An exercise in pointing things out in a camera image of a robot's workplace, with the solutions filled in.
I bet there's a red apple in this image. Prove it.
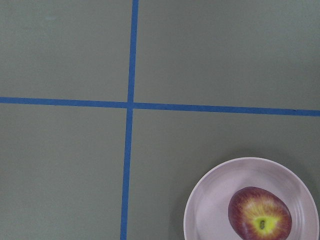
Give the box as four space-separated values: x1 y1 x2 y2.
228 186 292 240

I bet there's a pink plate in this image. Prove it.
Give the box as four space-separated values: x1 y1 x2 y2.
183 157 320 240

